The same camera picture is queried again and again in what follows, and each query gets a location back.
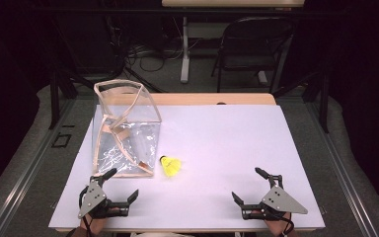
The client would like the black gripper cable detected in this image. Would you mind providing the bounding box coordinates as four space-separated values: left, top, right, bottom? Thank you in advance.
78 185 95 237
280 212 296 237

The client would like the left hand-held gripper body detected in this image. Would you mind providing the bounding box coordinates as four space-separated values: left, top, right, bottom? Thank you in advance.
77 177 130 220

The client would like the person's right hand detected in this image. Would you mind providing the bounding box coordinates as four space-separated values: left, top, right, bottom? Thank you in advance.
264 212 294 237

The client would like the black tripod leg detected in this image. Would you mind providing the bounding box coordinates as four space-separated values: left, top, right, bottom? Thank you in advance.
123 66 166 94

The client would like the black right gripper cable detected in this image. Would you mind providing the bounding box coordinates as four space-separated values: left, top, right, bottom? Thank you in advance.
280 212 296 237

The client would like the grey metal floor rail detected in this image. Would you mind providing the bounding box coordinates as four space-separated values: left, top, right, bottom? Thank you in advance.
0 98 77 237
305 101 378 237

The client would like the person's left hand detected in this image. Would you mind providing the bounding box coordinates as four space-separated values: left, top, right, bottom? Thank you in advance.
80 216 109 236

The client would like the light wooden table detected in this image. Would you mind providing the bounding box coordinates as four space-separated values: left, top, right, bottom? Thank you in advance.
117 92 277 107

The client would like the black folding chair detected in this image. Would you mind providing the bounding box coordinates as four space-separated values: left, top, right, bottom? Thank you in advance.
211 17 294 95

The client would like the bundle of floor cables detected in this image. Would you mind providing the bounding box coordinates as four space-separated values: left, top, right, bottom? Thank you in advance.
124 40 186 72

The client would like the white-legged background desk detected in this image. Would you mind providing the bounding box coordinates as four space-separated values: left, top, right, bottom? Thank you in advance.
161 0 306 85

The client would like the clear plastic bag beige trim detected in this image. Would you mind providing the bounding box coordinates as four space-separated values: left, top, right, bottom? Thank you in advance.
92 78 163 179

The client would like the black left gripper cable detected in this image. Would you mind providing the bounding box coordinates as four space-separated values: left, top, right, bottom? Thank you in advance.
78 185 95 237

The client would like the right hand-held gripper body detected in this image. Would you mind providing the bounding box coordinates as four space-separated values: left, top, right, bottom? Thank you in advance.
241 174 309 221

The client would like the white board sheet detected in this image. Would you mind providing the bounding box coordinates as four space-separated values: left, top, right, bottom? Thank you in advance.
48 104 326 231

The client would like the yellow shuttlecock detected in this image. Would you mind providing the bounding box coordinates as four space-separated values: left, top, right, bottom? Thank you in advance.
159 155 183 178

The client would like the black metal stand post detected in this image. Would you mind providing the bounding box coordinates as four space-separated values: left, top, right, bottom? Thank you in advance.
48 71 61 130
320 72 331 134

